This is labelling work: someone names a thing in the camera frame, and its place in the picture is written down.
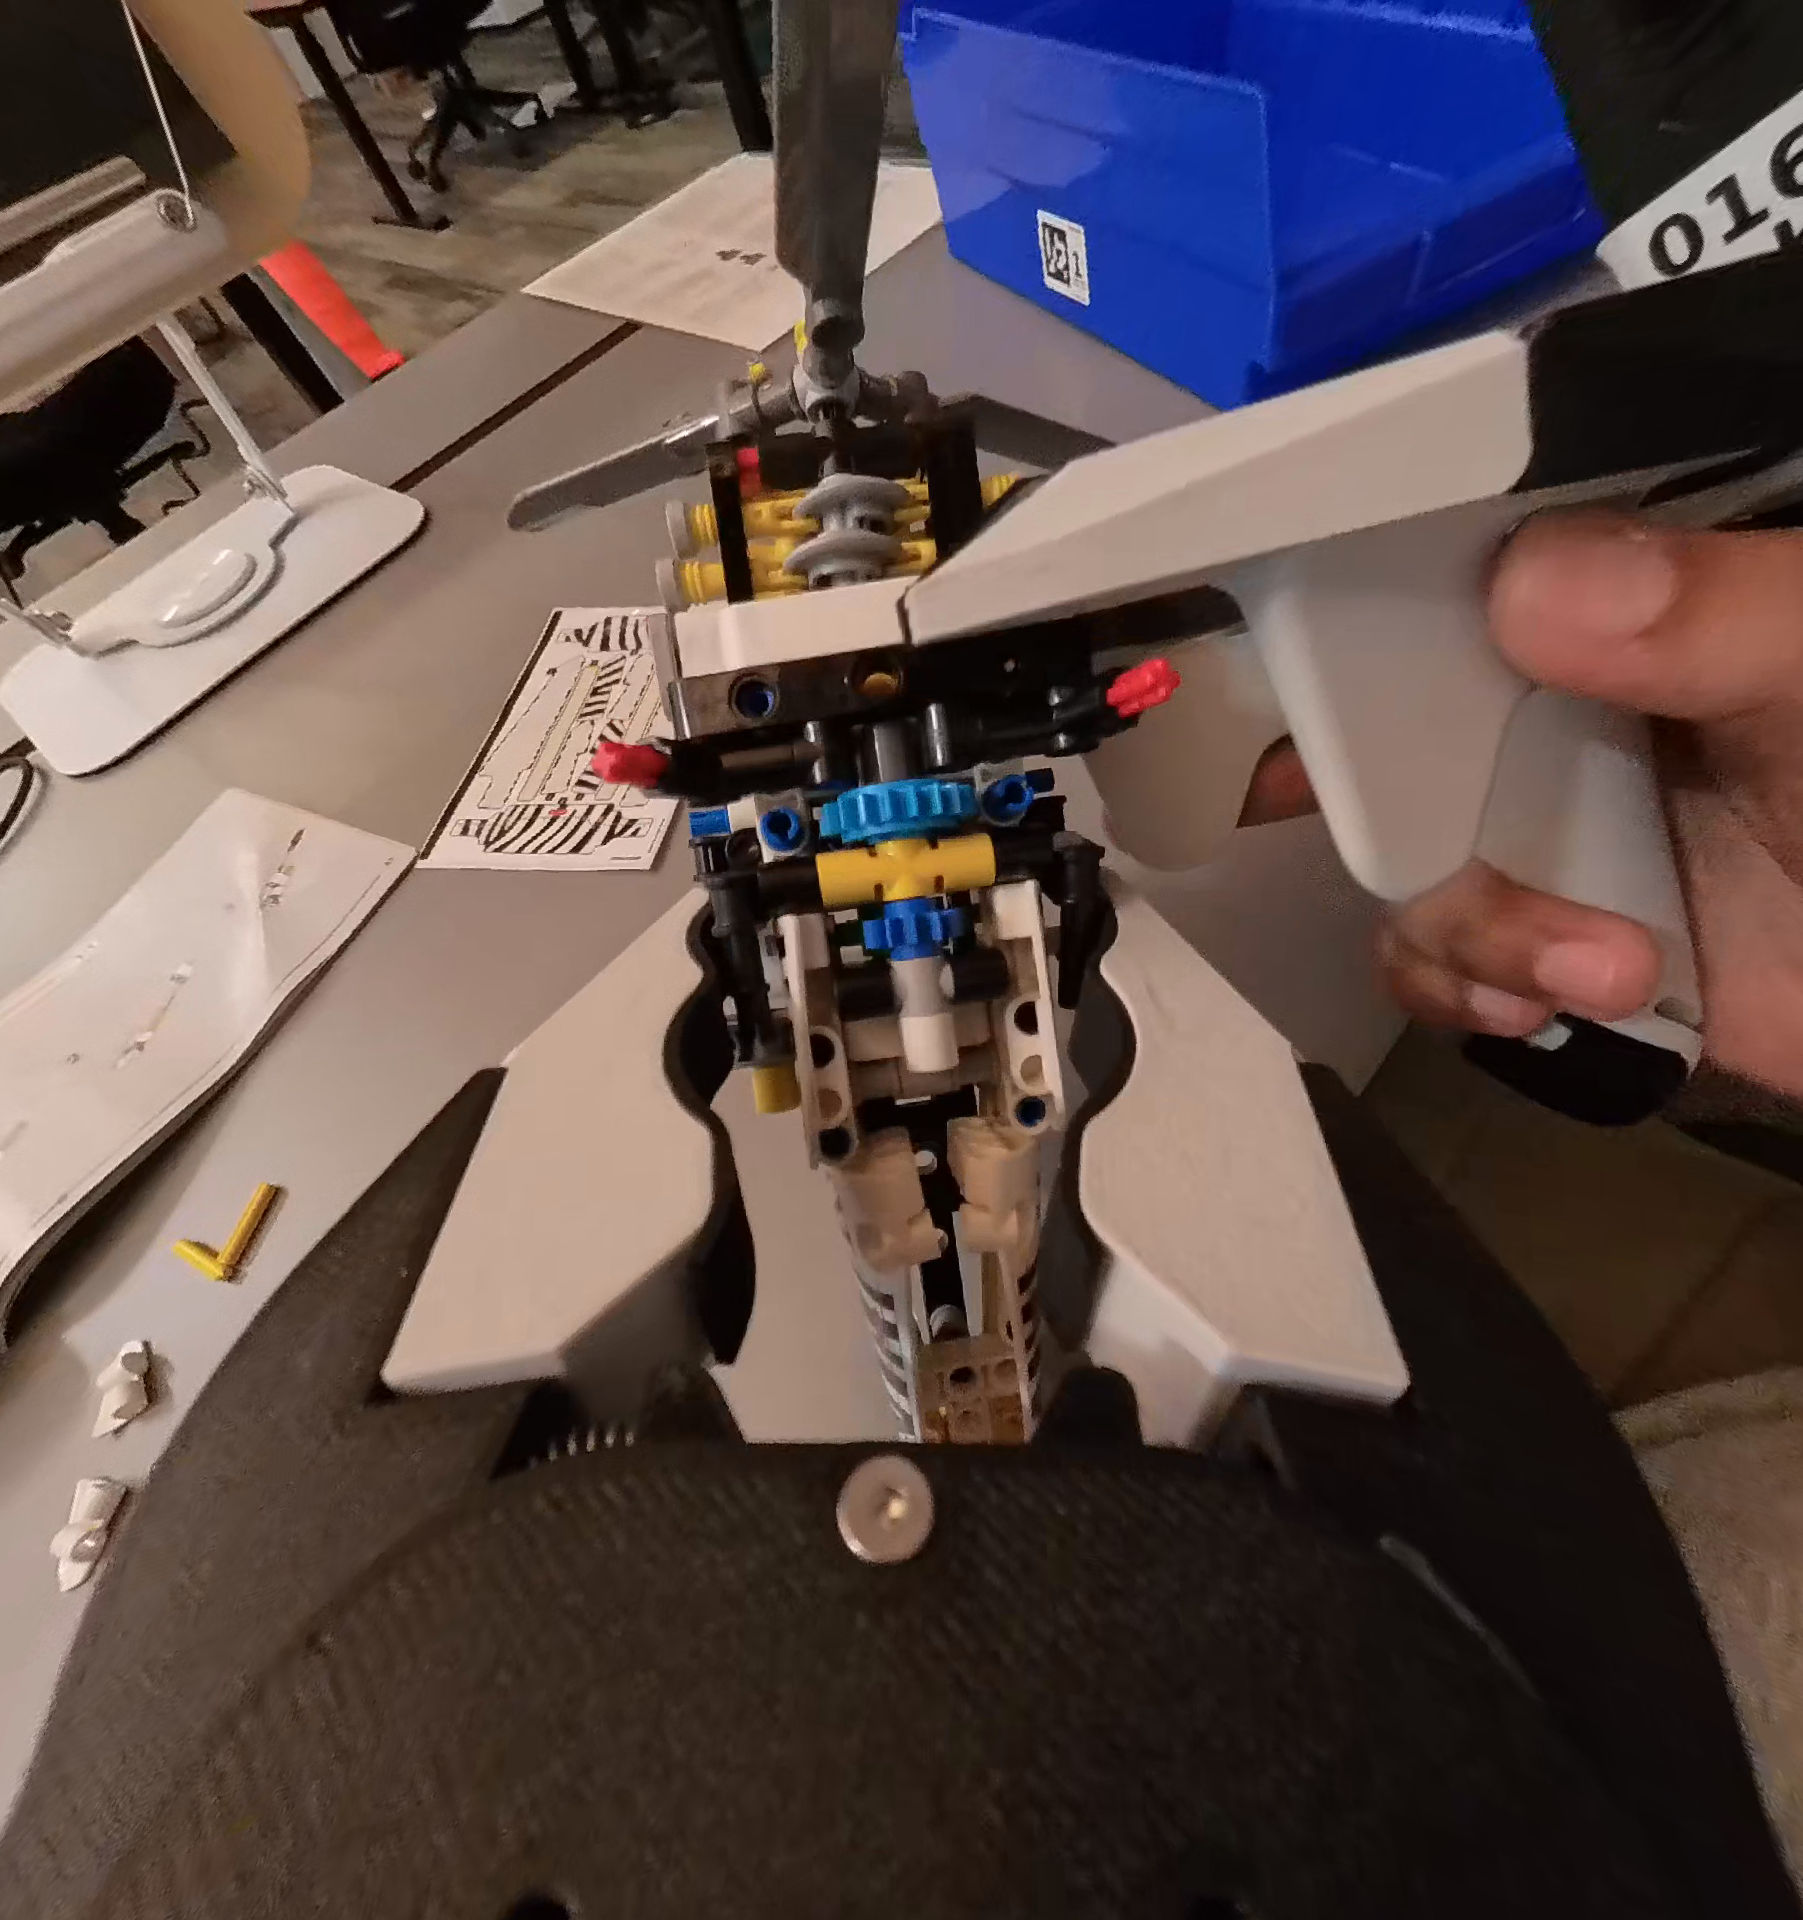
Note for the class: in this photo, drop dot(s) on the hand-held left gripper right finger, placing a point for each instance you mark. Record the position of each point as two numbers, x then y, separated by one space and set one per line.
1245 1215

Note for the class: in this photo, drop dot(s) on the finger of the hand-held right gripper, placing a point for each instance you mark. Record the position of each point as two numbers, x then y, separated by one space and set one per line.
1217 479

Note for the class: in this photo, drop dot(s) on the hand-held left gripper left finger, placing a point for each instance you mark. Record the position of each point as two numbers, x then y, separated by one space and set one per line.
555 1199

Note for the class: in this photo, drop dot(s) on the zebra striped lego helicopter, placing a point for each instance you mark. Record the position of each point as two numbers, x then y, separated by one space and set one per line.
904 869

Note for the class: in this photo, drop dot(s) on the yellow angled lego piece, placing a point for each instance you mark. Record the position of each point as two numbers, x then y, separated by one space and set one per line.
249 1215

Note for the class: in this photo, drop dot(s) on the small white lego connector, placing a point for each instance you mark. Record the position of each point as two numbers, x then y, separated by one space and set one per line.
90 1535
126 1391

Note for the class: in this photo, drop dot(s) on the person's right hand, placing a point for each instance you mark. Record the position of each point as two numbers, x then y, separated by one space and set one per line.
1770 784

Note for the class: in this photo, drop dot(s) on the blue plastic bin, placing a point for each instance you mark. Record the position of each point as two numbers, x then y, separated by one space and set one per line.
1217 196

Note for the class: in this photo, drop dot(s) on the zebra striped sticker sheet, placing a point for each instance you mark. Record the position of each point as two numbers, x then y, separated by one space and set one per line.
541 784

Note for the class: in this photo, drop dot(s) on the open instruction book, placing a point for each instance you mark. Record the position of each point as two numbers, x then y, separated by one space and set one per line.
137 1018

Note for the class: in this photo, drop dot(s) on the white printed paper sheet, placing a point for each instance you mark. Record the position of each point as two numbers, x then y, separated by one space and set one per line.
692 256

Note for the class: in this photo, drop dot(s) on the black office chair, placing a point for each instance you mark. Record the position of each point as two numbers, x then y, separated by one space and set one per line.
43 434
450 89

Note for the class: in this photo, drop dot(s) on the orange floor marker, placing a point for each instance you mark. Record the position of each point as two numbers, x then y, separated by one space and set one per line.
336 312

